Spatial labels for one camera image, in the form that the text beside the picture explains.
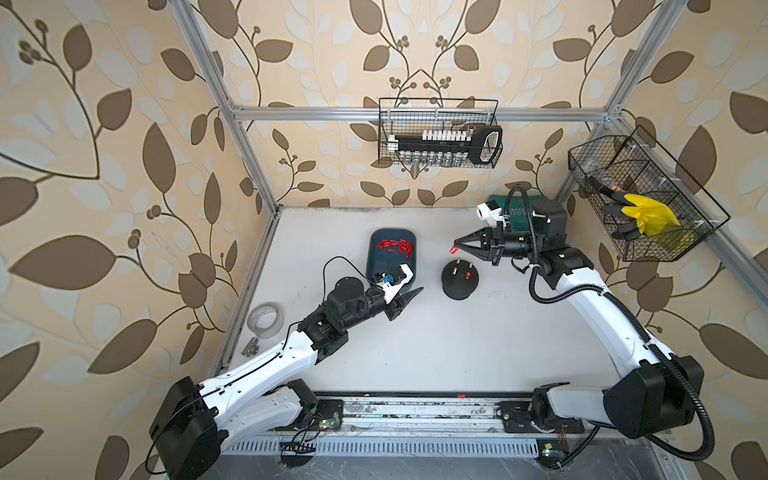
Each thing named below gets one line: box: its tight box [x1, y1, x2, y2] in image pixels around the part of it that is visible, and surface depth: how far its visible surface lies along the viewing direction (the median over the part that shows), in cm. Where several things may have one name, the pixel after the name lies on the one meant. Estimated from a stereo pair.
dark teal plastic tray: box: [366, 228, 417, 287], surface depth 110 cm
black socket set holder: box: [387, 125, 503, 166], surface depth 86 cm
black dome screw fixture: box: [441, 257, 480, 301], surface depth 95 cm
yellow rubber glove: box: [621, 194, 681, 236], surface depth 68 cm
